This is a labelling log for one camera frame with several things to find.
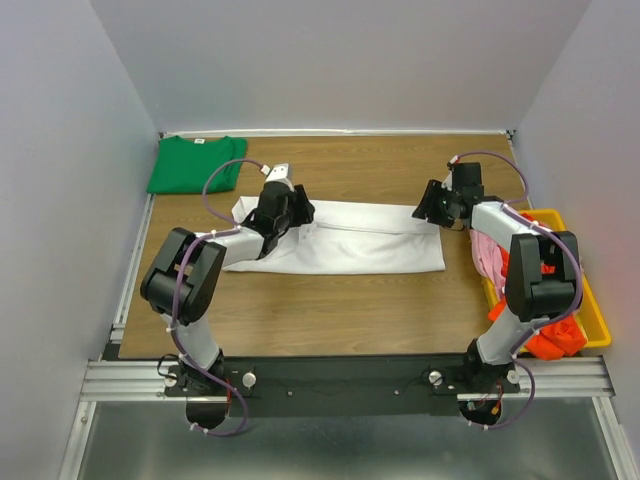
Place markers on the orange t-shirt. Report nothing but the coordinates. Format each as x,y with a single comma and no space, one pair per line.
553,342

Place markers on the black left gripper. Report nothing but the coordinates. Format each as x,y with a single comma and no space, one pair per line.
304,210

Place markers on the folded green t-shirt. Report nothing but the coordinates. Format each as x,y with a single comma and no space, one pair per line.
183,166

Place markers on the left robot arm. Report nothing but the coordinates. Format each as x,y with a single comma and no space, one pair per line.
180,283

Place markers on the pink t-shirt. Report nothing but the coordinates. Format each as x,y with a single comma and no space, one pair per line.
485,255

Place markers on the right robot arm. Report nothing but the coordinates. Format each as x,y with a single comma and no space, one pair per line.
543,281

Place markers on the yellow plastic bin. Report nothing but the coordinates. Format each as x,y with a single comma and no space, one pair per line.
589,316

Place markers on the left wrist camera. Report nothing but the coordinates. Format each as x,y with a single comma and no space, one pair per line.
281,173

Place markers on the aluminium frame rail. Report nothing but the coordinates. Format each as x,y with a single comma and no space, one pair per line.
142,381

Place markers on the white t-shirt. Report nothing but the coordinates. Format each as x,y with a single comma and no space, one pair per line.
350,238

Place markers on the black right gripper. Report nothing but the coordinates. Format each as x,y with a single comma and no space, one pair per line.
425,208

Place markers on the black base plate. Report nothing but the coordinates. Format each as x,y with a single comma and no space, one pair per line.
331,386

